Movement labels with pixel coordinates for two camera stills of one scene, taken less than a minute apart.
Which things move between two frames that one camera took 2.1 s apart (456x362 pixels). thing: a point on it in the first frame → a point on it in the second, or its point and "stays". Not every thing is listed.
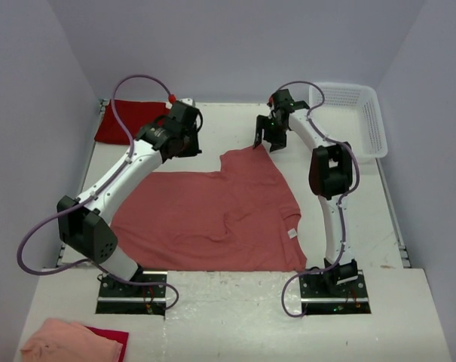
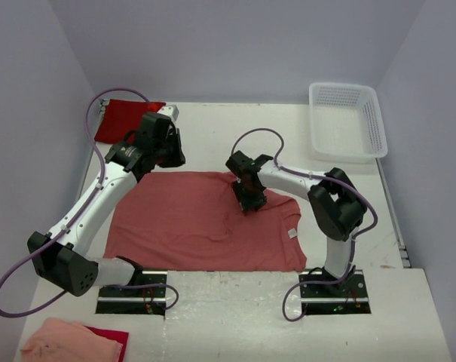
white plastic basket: x=352 y=114 stays
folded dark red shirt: x=136 y=114 stays
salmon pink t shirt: x=242 y=219 stays
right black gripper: x=263 y=124 → x=258 y=201
